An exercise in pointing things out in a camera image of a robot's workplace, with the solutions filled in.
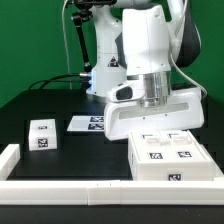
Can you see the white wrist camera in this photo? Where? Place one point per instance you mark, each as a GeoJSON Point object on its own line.
{"type": "Point", "coordinates": [128, 91]}

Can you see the small white cabinet top block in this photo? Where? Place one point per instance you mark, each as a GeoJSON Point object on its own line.
{"type": "Point", "coordinates": [42, 135]}

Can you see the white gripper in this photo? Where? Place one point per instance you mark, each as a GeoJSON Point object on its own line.
{"type": "Point", "coordinates": [182, 111]}

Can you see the white cabinet body box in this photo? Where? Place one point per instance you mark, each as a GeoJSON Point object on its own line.
{"type": "Point", "coordinates": [170, 156]}

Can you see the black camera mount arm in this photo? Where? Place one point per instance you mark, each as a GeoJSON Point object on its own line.
{"type": "Point", "coordinates": [81, 33]}

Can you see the white cabinet door panel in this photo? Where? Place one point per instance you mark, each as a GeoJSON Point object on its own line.
{"type": "Point", "coordinates": [146, 148]}
{"type": "Point", "coordinates": [181, 145]}

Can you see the white U-shaped fence frame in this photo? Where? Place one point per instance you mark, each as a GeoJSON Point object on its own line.
{"type": "Point", "coordinates": [104, 192]}

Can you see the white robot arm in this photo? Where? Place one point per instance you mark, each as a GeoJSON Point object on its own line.
{"type": "Point", "coordinates": [136, 50]}

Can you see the white marker base plate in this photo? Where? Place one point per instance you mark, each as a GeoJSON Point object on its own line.
{"type": "Point", "coordinates": [86, 124]}

